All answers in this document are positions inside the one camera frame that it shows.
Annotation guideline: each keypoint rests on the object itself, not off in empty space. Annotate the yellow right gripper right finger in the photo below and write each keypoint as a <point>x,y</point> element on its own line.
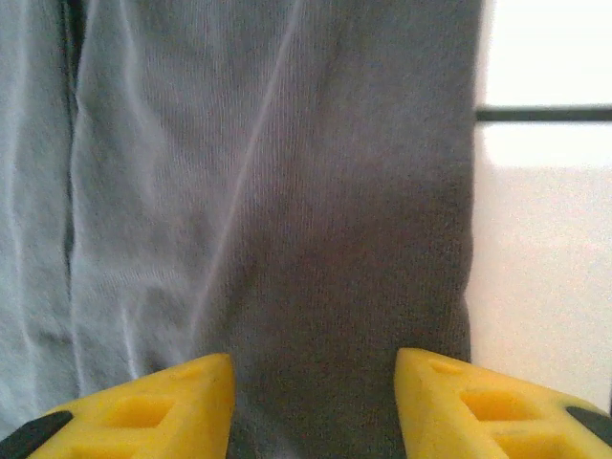
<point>483,416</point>

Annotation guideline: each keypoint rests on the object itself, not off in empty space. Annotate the dark grey t-shirt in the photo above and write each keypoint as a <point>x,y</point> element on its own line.
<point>287,191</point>

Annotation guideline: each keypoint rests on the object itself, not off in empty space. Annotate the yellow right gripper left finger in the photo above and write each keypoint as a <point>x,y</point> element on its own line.
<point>143,416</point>

